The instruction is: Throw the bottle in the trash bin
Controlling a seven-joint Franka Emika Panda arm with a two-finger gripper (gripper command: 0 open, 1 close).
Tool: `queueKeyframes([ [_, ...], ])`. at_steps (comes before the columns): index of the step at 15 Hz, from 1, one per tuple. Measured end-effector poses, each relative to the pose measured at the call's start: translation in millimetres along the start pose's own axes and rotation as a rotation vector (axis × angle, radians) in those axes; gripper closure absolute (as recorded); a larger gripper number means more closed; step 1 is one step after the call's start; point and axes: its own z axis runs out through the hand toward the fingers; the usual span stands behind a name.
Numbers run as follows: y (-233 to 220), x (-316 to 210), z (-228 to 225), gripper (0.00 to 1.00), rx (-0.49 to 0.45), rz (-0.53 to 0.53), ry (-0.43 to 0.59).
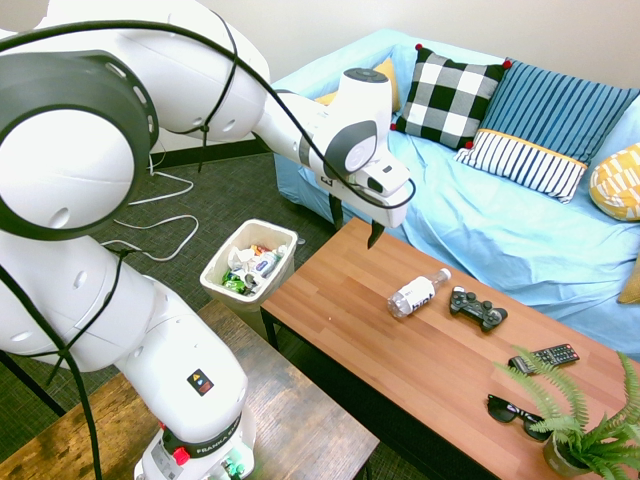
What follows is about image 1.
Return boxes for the dark rustic wooden stand table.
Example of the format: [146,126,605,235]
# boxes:
[0,298,381,480]

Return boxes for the sofa with light blue cover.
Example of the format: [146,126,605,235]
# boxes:
[272,27,640,362]

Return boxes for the green snack wrapper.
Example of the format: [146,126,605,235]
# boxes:
[221,268,257,294]

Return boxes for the blue striped pillow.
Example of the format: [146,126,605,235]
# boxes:
[478,58,640,167]

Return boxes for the plain mustard yellow pillow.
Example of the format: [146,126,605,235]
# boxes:
[616,256,640,306]
[313,56,404,114]

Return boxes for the black remote control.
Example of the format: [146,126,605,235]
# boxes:
[507,342,582,376]

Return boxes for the wooden coffee table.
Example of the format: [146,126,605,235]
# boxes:
[259,216,640,480]

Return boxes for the discarded plastic bottle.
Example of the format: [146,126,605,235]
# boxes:
[253,244,290,280]

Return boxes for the clear plastic water bottle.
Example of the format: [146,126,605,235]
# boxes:
[386,267,453,320]

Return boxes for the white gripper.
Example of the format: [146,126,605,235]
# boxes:
[319,149,412,251]

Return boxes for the black sunglasses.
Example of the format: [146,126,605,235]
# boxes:
[486,393,552,444]

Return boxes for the yellow white patterned pillow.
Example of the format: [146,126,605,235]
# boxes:
[588,142,640,223]

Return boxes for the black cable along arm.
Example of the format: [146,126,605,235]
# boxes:
[0,18,417,480]

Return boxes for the black white checkered pillow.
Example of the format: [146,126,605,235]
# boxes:
[389,43,514,152]

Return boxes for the white cable on floor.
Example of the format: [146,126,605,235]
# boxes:
[101,153,201,264]

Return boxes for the white navy striped pillow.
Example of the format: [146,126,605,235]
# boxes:
[453,128,589,206]

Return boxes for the potted green fern plant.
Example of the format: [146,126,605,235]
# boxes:
[493,344,640,480]

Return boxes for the white trash bin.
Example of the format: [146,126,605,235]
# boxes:
[199,218,300,314]

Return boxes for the black game controller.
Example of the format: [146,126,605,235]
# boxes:
[448,285,510,334]

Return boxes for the crumpled white paper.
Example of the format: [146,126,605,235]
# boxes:
[227,246,260,275]

